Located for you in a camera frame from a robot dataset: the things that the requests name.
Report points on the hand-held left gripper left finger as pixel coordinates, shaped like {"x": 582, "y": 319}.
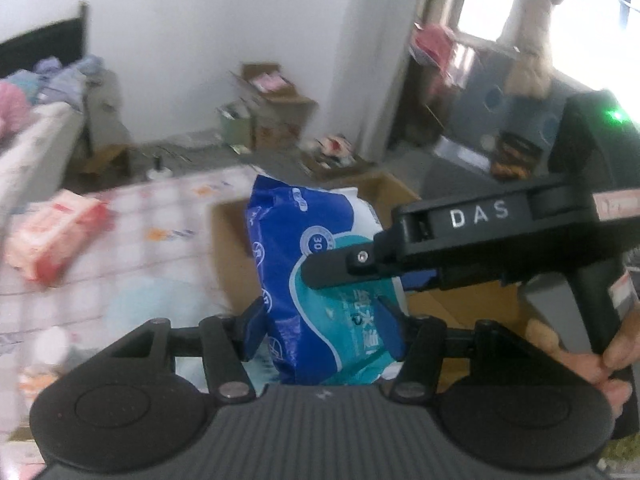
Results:
{"x": 252, "y": 332}

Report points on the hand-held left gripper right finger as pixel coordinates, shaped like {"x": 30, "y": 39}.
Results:
{"x": 425, "y": 355}

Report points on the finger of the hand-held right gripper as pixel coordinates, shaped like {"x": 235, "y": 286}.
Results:
{"x": 340, "y": 267}
{"x": 422, "y": 281}

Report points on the blue wet wipes pack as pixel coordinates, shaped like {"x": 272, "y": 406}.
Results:
{"x": 300, "y": 280}

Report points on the large brown cardboard box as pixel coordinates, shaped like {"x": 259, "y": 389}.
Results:
{"x": 230, "y": 240}

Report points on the person's right hand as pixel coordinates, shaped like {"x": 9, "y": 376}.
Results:
{"x": 617, "y": 355}

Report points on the dark snack bag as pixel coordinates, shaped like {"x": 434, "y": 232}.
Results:
{"x": 517, "y": 157}

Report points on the checked floral bed sheet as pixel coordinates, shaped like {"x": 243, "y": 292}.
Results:
{"x": 150, "y": 240}

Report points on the small open cardboard box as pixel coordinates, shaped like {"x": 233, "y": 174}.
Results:
{"x": 272, "y": 105}

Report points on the pink hanging clothes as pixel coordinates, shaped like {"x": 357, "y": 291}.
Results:
{"x": 435, "y": 47}

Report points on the white fluffy hanging garment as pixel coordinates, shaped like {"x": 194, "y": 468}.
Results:
{"x": 532, "y": 35}

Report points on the red wet wipes pack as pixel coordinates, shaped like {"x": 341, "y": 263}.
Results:
{"x": 55, "y": 235}

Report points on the window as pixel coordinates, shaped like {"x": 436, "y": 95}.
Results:
{"x": 590, "y": 5}

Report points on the pale blue clothes pile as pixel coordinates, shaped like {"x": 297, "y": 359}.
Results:
{"x": 65, "y": 75}

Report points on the black bed headboard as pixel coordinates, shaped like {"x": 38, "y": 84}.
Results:
{"x": 45, "y": 42}

